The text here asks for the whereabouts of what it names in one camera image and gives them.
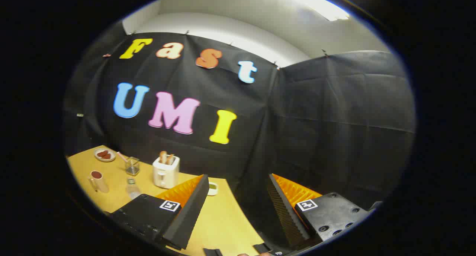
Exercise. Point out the clear plastic juice bottle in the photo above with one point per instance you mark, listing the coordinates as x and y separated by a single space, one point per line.
132 191

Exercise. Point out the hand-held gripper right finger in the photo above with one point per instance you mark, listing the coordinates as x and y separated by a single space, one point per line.
284 215

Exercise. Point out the white divided tray with beans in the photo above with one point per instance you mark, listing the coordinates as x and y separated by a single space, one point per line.
213 189

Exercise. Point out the white toaster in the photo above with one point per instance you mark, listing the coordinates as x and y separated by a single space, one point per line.
165 176

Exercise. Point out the black backdrop cloth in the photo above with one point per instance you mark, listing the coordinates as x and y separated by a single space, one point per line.
316 118

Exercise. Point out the round white plate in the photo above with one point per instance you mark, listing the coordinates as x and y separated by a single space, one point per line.
99 158

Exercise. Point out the wooden table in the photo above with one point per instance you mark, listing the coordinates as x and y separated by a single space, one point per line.
223 219

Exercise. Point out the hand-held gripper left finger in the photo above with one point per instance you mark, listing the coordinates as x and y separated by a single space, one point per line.
187 219

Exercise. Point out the toast slice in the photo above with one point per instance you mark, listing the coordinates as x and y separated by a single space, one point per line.
170 159
163 157

